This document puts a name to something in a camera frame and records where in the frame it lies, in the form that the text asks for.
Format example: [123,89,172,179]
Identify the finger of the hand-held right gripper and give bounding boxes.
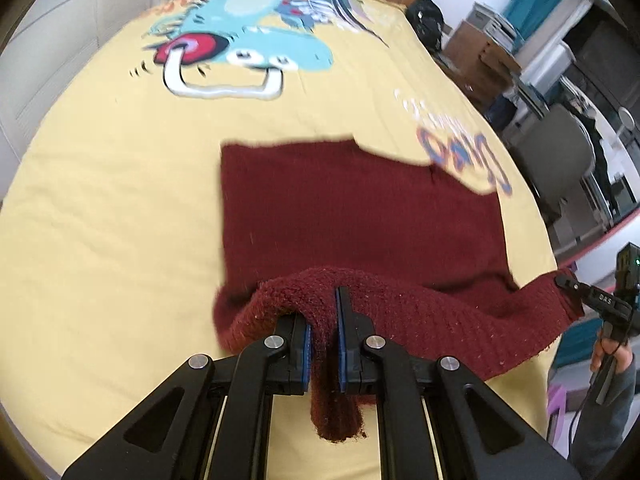
[556,272,608,312]

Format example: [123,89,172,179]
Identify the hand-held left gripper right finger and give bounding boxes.
[334,286,583,480]

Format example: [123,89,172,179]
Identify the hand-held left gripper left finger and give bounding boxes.
[60,312,313,480]

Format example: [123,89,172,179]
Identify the dark red knit sweater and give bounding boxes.
[212,132,586,443]

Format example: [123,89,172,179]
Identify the person's right forearm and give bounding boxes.
[570,360,640,480]

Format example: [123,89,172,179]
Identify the person's right hand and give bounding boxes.
[590,337,635,376]

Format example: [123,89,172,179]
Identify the teal storage box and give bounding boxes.
[555,320,601,368]

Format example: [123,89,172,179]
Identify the purple stool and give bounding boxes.
[547,385,568,441]

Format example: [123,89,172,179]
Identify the grey chair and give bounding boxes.
[502,105,613,256]

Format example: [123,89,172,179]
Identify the yellow cartoon printed blanket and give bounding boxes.
[0,0,571,480]

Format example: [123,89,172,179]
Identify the brown wooden cabinet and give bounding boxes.
[442,20,523,111]

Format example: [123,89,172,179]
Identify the black backpack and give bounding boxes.
[405,0,446,51]

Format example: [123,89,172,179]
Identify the white wardrobe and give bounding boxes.
[0,0,186,201]

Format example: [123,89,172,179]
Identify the black cable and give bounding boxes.
[562,387,601,463]

